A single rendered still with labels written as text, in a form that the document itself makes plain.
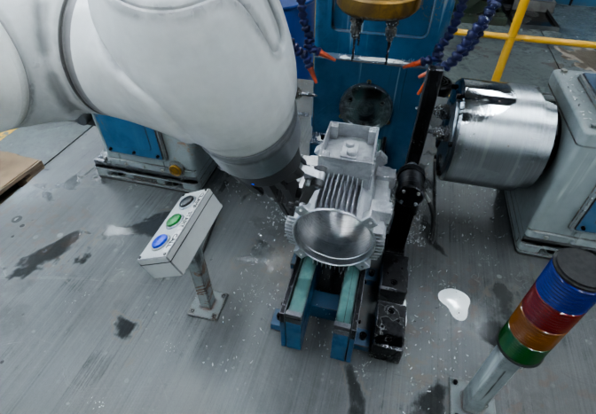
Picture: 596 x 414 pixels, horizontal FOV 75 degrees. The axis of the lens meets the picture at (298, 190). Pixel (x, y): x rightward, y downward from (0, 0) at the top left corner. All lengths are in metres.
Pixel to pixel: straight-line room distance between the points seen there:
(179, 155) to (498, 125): 0.79
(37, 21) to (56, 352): 0.78
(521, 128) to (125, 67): 0.83
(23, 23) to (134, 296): 0.77
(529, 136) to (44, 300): 1.12
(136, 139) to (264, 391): 0.71
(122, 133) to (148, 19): 0.95
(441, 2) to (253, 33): 0.95
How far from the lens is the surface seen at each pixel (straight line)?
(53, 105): 0.31
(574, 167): 0.98
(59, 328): 1.01
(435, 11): 1.15
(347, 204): 0.67
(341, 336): 0.76
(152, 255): 0.69
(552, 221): 1.07
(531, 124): 0.95
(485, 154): 0.94
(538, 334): 0.60
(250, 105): 0.24
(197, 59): 0.21
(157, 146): 1.11
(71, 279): 1.08
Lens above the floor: 1.57
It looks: 42 degrees down
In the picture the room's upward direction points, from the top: straight up
